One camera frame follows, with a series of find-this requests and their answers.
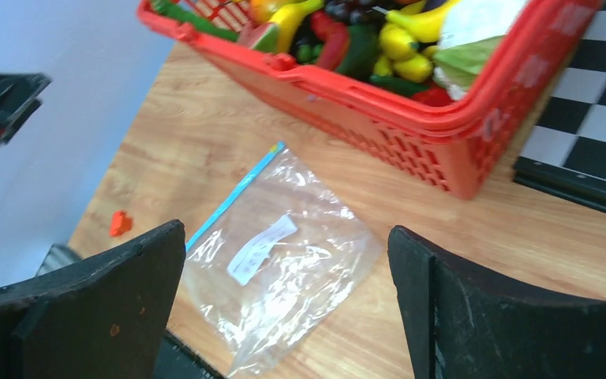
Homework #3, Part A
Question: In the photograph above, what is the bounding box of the yellow banana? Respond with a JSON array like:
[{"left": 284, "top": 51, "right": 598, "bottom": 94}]
[{"left": 385, "top": 0, "right": 460, "bottom": 43}]

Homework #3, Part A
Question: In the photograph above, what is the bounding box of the white green napa cabbage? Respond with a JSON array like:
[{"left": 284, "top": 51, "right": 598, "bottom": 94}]
[{"left": 432, "top": 0, "right": 527, "bottom": 101}]

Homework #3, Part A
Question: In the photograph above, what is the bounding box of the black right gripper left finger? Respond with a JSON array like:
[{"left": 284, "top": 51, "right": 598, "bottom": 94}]
[{"left": 0, "top": 220, "right": 185, "bottom": 378}]

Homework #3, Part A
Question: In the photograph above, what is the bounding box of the red chili pepper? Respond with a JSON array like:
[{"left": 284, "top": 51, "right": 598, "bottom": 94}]
[{"left": 311, "top": 10, "right": 350, "bottom": 71}]

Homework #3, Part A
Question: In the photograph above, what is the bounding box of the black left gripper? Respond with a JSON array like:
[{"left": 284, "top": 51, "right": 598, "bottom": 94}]
[{"left": 0, "top": 73, "right": 51, "bottom": 147}]

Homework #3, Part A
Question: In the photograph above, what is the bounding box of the red plastic shopping basket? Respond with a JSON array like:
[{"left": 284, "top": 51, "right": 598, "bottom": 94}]
[{"left": 137, "top": 1, "right": 601, "bottom": 200}]

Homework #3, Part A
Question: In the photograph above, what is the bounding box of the black white checkerboard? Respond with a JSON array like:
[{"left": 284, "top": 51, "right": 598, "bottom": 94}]
[{"left": 514, "top": 2, "right": 606, "bottom": 213}]

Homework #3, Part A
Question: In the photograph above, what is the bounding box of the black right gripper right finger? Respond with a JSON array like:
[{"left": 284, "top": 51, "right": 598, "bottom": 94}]
[{"left": 387, "top": 226, "right": 606, "bottom": 378}]

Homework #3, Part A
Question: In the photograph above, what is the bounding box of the small orange block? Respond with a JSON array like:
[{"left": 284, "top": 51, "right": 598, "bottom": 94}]
[{"left": 109, "top": 210, "right": 133, "bottom": 237}]

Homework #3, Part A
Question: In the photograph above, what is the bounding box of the clear zip top bag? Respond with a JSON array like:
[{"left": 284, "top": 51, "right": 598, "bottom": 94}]
[{"left": 181, "top": 142, "right": 384, "bottom": 378}]

